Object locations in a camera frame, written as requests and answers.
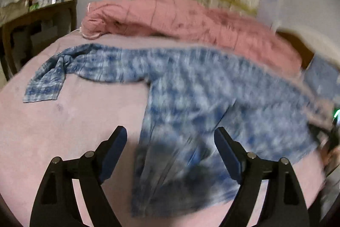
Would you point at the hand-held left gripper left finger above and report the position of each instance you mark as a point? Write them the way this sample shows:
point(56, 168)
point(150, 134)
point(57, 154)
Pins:
point(117, 147)

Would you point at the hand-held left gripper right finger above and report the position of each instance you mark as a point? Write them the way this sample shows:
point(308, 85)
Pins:
point(225, 150)

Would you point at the blue plaid shirt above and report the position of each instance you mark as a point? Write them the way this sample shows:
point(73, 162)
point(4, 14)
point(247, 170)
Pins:
point(186, 88)

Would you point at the blue floral pillow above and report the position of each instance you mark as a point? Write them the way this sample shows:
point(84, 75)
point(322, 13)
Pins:
point(321, 75)

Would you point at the white and brown headboard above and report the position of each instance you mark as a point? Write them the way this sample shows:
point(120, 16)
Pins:
point(292, 43)

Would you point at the pink checked quilt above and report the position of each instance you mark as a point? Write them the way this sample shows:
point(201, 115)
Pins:
point(172, 14)

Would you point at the brown wooden desk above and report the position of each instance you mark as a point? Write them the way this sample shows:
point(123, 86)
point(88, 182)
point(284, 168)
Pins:
point(39, 14)

